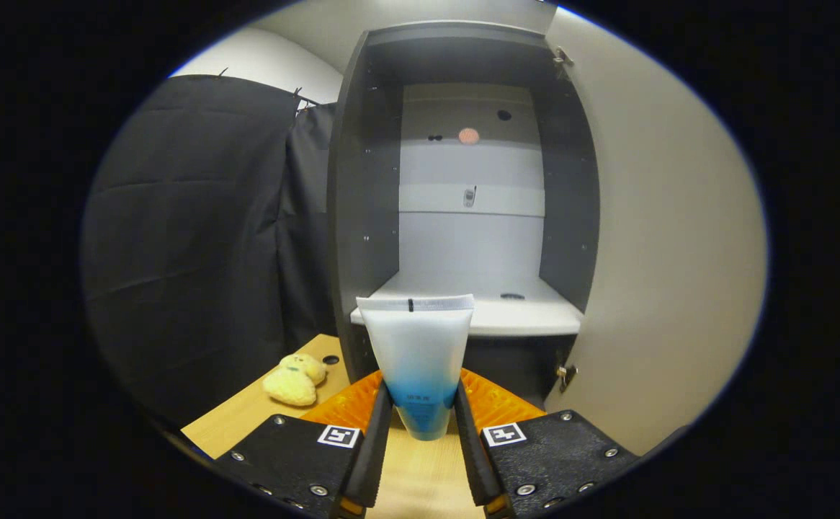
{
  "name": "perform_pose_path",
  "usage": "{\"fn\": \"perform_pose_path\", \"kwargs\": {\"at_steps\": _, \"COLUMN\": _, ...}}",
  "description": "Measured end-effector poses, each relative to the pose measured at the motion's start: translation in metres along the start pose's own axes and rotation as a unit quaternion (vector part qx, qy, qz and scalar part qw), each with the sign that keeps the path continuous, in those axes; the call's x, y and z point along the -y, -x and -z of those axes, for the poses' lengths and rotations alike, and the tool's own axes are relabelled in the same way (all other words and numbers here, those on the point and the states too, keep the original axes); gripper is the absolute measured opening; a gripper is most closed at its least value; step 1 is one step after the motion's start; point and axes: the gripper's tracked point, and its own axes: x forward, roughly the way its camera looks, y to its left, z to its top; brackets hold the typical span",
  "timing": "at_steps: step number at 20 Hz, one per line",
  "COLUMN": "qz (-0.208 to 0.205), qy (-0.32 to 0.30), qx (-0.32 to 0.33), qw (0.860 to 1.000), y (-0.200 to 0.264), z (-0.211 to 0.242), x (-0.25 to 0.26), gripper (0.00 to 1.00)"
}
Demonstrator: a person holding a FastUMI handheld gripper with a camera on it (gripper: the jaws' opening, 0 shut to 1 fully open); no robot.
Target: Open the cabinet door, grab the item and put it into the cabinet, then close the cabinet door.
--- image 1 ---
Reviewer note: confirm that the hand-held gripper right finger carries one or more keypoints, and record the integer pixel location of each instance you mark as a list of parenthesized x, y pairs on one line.
[(472, 447)]

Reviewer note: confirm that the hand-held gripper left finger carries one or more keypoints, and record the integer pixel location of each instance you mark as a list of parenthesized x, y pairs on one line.
[(375, 447)]

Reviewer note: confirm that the white blue squeeze tube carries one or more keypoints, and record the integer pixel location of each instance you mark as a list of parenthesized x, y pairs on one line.
[(420, 360)]

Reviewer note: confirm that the beige cabinet door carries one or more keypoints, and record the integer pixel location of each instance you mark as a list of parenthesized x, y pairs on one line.
[(665, 252)]

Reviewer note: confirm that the yellow plush toy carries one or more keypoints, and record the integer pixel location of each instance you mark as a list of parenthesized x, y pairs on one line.
[(290, 386)]

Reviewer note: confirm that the metal door hinge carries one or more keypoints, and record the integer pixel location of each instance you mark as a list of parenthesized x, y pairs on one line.
[(561, 56), (566, 375)]

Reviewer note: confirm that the white cabinet shelf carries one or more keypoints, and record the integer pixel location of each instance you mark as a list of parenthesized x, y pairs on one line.
[(521, 317)]

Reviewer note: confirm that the dark grey cabinet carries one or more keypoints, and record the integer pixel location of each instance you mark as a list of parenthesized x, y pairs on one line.
[(362, 216)]

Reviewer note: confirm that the black backdrop cloth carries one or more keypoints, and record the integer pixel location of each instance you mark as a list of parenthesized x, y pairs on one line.
[(189, 238)]

